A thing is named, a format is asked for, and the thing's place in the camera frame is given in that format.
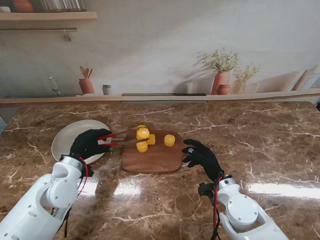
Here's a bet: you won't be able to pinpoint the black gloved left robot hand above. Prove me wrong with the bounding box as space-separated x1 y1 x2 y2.
69 128 114 161

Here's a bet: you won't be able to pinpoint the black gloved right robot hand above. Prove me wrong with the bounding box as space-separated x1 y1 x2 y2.
181 138 225 182

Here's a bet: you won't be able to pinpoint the red-handled steel tongs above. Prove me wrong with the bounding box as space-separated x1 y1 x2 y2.
97 128 151 148

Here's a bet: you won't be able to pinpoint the white round plate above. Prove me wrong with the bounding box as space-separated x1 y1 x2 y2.
51 119 113 166

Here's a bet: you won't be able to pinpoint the brown wooden cutting board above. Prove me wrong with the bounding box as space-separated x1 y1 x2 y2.
121 128 183 175

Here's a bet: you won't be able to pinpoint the printed kitchen scene backdrop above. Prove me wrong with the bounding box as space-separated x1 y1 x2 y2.
0 0 320 109

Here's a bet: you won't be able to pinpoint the red left arm cable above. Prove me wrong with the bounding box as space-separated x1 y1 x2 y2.
63 156 91 238

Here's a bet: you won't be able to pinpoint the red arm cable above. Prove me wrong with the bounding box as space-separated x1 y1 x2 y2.
210 174 225 240
63 156 91 238

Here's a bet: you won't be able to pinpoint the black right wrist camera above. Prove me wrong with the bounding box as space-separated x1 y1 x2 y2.
198 182 216 200

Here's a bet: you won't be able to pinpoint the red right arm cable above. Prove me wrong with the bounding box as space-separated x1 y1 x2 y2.
210 174 225 240

